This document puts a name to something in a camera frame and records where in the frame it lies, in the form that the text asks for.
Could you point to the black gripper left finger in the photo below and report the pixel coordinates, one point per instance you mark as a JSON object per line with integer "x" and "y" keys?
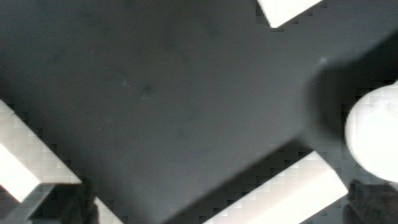
{"x": 60, "y": 204}

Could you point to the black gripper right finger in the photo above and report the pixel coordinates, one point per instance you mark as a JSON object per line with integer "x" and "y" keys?
{"x": 372, "y": 207}

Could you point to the white lamp bulb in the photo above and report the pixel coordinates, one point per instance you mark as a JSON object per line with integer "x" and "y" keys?
{"x": 372, "y": 132}

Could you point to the white right fence bar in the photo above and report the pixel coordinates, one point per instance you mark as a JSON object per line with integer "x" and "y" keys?
{"x": 291, "y": 197}

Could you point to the white fence bar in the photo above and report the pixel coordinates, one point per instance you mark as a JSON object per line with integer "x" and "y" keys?
{"x": 31, "y": 166}
{"x": 291, "y": 197}

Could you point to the white front fence bar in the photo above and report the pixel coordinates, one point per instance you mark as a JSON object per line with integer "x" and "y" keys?
{"x": 31, "y": 166}

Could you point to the white marker sheet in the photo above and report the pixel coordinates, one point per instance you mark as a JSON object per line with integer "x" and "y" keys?
{"x": 284, "y": 9}

